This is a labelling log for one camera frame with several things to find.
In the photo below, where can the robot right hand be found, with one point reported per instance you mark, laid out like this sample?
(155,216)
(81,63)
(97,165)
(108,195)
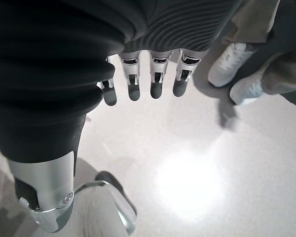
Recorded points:
(39,74)

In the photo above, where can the silver robot right leg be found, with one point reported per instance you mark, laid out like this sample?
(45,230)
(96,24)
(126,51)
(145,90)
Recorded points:
(101,209)

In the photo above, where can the white sneaker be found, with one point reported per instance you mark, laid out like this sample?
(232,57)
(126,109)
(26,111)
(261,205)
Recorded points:
(229,66)
(246,91)

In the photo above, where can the person legs khaki trousers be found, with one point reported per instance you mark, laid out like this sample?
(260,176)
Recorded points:
(286,74)

